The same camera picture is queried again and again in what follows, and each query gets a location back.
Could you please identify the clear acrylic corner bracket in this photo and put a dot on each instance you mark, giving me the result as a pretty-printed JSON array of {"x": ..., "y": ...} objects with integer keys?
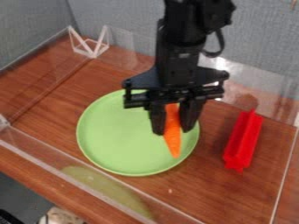
[{"x": 87, "y": 46}]

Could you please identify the red plastic block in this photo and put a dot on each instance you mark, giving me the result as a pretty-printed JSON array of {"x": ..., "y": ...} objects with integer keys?
[{"x": 242, "y": 141}]

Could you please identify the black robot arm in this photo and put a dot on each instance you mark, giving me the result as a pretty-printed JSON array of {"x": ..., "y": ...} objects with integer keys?
[{"x": 190, "y": 21}]

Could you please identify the green round plate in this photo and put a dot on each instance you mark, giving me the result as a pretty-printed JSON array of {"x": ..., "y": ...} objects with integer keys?
[{"x": 118, "y": 142}]

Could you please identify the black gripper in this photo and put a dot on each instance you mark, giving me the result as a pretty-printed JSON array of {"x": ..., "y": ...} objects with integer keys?
[{"x": 174, "y": 80}]

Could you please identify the orange toy carrot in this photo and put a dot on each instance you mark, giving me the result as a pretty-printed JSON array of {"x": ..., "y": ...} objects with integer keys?
[{"x": 172, "y": 131}]

